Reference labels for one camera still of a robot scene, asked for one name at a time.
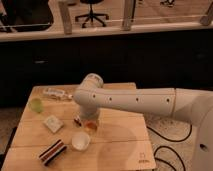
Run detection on black cable on floor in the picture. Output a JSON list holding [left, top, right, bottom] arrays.
[[146, 123, 194, 171]]

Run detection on striped brown black box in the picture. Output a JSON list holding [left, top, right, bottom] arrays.
[[39, 140, 67, 166]]

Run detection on pale square sponge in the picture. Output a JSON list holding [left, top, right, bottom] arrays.
[[43, 115, 64, 133]]

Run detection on black white rectangular box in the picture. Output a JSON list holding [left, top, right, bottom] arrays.
[[73, 116, 82, 127]]

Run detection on green plastic cup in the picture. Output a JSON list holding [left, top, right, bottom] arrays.
[[28, 98, 43, 113]]

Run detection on white paper cup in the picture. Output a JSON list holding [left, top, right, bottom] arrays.
[[71, 131, 90, 151]]

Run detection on wooden folding table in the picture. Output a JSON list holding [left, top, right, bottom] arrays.
[[1, 86, 156, 171]]

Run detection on small orange apple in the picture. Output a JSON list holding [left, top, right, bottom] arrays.
[[84, 121, 98, 131]]

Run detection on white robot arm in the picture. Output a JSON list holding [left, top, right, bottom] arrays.
[[73, 73, 213, 171]]

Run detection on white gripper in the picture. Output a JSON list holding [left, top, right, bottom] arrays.
[[79, 106, 100, 128]]

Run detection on clear plastic bottle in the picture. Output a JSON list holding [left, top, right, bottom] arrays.
[[43, 88, 72, 100]]

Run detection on black office chair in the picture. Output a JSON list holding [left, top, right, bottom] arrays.
[[75, 0, 109, 28]]

